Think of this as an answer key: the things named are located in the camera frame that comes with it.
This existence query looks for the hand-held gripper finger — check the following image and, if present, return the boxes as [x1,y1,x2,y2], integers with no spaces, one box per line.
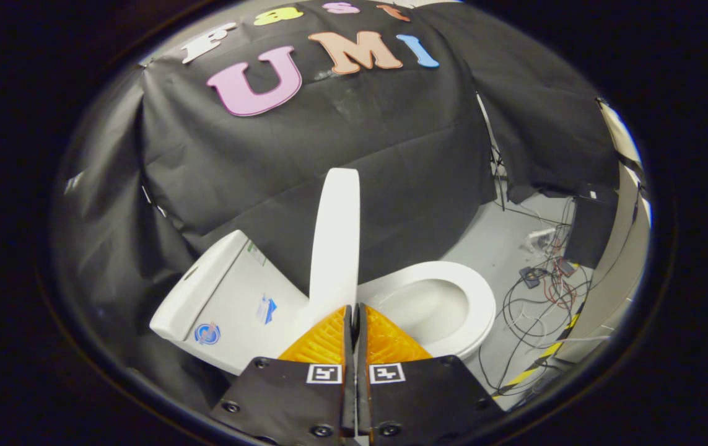
[210,305,354,444]
[355,302,506,445]

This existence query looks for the white board panel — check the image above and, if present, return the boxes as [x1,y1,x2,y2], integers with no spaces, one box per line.
[555,99,652,363]

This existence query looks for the black backdrop cloth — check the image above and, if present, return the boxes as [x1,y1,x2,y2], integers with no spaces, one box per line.
[50,0,621,409]

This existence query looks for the backdrop light stand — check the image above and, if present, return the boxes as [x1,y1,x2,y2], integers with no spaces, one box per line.
[474,93,509,211]

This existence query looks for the yellow black floor tape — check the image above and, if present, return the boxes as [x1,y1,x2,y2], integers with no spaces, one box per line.
[493,310,580,397]

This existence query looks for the white toilet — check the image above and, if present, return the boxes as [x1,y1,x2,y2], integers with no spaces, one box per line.
[149,229,497,375]

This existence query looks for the black box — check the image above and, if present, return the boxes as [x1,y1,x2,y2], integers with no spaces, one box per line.
[564,186,618,268]

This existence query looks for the tangled floor cables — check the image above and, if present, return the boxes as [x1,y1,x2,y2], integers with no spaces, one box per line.
[478,198,596,391]

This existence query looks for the white toilet lid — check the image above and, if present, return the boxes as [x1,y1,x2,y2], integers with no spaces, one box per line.
[309,167,362,320]

